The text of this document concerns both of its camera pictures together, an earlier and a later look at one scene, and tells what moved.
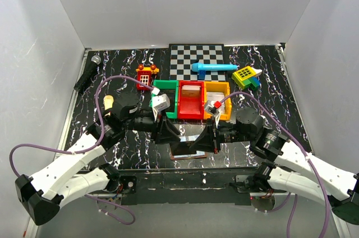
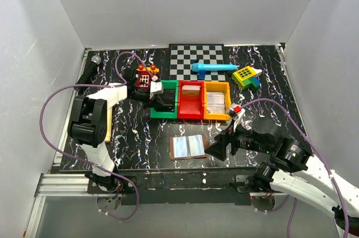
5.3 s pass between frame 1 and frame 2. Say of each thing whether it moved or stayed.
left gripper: moved
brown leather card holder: stayed
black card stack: stayed
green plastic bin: stayed
